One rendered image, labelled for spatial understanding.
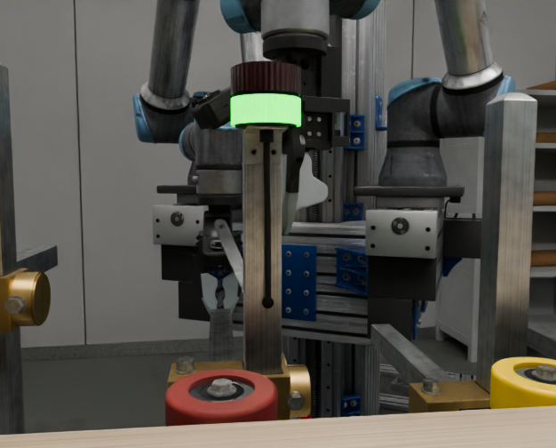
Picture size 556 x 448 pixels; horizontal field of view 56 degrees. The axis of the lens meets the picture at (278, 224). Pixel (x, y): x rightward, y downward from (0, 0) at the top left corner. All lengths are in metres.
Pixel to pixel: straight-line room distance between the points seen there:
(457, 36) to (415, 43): 2.45
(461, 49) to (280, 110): 0.70
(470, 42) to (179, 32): 0.58
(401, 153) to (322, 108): 0.61
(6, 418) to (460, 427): 0.39
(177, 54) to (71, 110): 2.07
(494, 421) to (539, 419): 0.03
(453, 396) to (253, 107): 0.35
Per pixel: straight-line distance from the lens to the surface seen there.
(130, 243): 3.17
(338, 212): 1.31
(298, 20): 0.58
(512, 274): 0.57
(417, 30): 3.54
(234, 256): 0.57
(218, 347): 0.63
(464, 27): 1.07
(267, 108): 0.42
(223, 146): 0.83
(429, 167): 1.17
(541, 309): 3.99
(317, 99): 0.57
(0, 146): 0.52
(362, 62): 1.40
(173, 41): 1.17
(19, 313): 0.52
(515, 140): 0.56
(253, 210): 0.48
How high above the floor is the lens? 1.06
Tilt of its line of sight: 5 degrees down
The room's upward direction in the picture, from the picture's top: straight up
